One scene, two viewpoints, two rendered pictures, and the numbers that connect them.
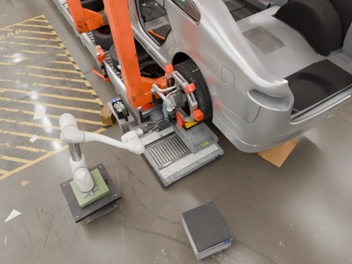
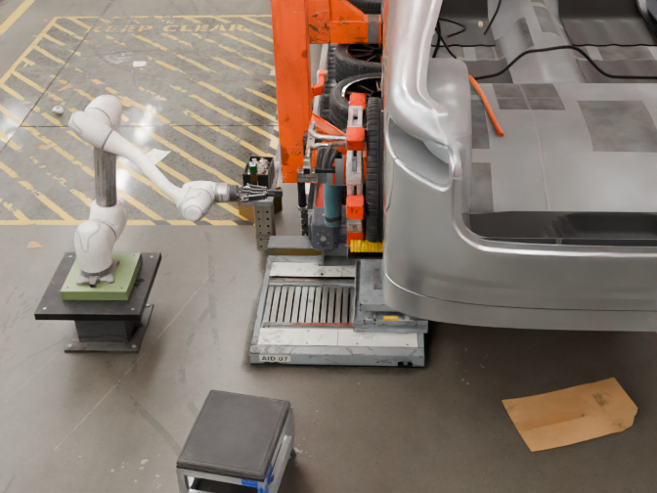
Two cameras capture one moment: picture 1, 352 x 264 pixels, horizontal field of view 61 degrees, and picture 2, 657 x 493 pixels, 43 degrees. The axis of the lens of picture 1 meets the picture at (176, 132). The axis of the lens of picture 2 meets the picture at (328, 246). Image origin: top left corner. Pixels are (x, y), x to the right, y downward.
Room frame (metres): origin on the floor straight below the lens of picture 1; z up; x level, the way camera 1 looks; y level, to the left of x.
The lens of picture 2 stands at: (-0.68, -1.72, 2.79)
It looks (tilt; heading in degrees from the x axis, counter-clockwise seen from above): 35 degrees down; 31
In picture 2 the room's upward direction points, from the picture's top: 2 degrees counter-clockwise
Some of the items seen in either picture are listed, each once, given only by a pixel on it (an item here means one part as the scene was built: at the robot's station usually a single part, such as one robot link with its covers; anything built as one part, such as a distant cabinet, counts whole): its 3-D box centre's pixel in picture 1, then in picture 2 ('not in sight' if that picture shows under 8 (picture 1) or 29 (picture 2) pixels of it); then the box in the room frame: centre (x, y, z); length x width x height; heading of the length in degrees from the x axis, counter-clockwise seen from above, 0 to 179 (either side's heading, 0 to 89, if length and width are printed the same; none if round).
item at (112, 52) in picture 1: (132, 54); (380, 109); (3.73, 0.54, 0.39); 0.66 x 0.66 x 0.24
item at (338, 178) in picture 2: (175, 99); (339, 170); (2.24, -0.02, 0.85); 0.21 x 0.14 x 0.14; 117
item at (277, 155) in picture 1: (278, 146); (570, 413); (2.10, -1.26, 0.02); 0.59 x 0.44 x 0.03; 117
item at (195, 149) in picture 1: (194, 132); (389, 293); (2.35, -0.23, 0.13); 0.50 x 0.36 x 0.10; 27
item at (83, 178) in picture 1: (83, 178); (92, 244); (1.58, 0.96, 0.52); 0.18 x 0.16 x 0.22; 22
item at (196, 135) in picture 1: (194, 122); (390, 263); (2.35, -0.23, 0.32); 0.40 x 0.30 x 0.28; 27
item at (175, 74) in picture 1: (180, 97); (355, 170); (2.27, -0.08, 0.85); 0.54 x 0.07 x 0.54; 27
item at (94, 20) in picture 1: (99, 13); (367, 16); (4.45, 1.02, 0.69); 0.52 x 0.17 x 0.35; 117
